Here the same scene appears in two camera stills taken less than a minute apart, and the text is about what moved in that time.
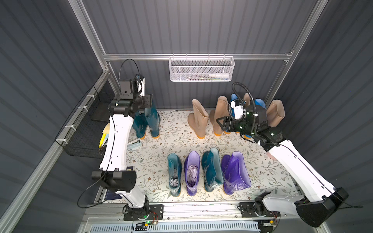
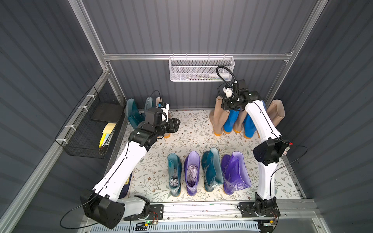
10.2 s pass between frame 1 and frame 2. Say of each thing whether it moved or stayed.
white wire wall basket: stayed
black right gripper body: moved
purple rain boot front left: stayed
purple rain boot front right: stayed
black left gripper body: moved
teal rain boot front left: stayed
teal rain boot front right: stayed
